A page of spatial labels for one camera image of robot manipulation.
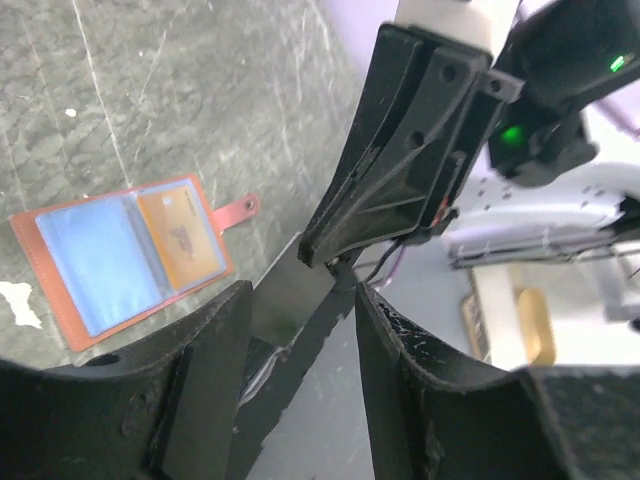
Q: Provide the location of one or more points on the gold patterned card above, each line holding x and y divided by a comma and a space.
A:
186, 241

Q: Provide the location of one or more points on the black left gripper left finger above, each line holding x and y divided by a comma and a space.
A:
160, 408

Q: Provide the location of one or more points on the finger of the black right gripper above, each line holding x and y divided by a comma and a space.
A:
417, 93

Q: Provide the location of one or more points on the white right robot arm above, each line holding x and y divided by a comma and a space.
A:
472, 117

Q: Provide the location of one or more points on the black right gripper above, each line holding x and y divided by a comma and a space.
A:
569, 54

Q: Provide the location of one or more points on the pink leather card holder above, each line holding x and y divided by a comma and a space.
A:
97, 265

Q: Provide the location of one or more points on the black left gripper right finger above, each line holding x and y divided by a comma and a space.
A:
434, 412

